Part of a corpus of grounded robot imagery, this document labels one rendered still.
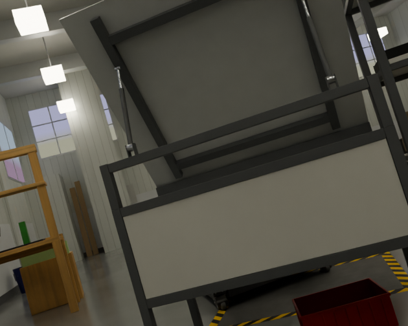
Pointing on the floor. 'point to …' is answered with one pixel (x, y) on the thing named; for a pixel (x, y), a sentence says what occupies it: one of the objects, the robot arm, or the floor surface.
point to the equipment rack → (387, 73)
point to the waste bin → (19, 279)
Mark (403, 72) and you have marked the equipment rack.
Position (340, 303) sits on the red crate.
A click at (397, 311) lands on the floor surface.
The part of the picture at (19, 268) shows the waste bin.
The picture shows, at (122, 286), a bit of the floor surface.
